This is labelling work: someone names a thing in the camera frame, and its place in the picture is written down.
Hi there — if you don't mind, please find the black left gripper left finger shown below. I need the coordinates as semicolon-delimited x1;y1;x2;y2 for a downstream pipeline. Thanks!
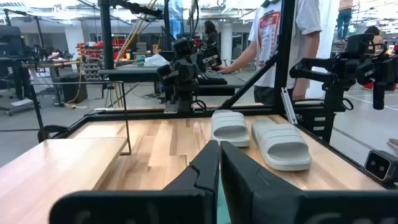
49;139;220;224

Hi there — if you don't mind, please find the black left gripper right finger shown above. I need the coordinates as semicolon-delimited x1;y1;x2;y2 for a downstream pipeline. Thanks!
220;141;398;224

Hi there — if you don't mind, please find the light grey rubber slide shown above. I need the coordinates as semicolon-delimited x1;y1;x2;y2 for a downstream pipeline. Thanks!
251;119;313;172
210;109;251;148

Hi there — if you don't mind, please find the white plastic bag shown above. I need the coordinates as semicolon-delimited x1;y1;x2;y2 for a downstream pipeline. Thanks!
143;53;170;68

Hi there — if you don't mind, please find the backlit black keyboard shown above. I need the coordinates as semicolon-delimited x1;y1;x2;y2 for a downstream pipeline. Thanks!
197;70;228;86

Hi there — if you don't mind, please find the dark grey desk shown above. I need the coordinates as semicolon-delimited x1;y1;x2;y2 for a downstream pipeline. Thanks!
98;63;165;83
195;73;248;97

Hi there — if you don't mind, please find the person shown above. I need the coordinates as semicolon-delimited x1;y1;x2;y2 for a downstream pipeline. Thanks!
203;20;219;48
336;0;355;41
217;0;323;106
365;26;384;45

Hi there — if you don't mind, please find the black vertical pole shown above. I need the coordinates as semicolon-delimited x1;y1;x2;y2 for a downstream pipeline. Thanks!
98;0;115;70

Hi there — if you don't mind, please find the red storage bin rack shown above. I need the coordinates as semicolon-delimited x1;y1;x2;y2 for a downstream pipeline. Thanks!
76;42;106;80

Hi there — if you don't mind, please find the black speaker box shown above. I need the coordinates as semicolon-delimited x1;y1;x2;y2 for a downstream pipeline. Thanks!
55;73;89;105

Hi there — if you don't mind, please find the black equipment cart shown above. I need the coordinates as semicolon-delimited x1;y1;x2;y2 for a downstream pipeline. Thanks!
0;24;42;116

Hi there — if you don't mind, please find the black aluminium table frame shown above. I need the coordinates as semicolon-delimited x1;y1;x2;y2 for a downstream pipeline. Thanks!
37;0;398;190

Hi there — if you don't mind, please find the black table-level camera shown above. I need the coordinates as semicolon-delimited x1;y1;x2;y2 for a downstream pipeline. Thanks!
363;150;398;184

